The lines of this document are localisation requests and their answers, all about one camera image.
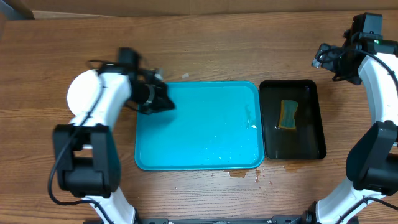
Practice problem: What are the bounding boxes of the yellow green sponge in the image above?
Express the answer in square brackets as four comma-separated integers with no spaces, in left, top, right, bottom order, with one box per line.
[277,100,299,130]

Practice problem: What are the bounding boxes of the white plate with blue rim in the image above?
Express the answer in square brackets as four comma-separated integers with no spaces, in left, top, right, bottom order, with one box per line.
[67,70,101,116]

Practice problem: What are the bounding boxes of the black plastic tray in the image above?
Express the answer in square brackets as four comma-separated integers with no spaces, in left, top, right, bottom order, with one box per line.
[259,80,326,160]

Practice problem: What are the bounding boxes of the teal plastic tray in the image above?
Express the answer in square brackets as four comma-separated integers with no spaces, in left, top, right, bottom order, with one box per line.
[134,81,264,171]

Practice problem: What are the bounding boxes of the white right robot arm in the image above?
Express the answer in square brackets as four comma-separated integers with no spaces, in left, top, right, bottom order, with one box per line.
[293,49,397,223]

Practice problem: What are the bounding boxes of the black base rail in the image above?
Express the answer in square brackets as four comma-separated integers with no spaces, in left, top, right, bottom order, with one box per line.
[83,215,360,224]

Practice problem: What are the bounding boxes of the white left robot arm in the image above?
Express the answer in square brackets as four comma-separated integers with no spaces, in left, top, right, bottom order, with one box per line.
[47,61,175,223]

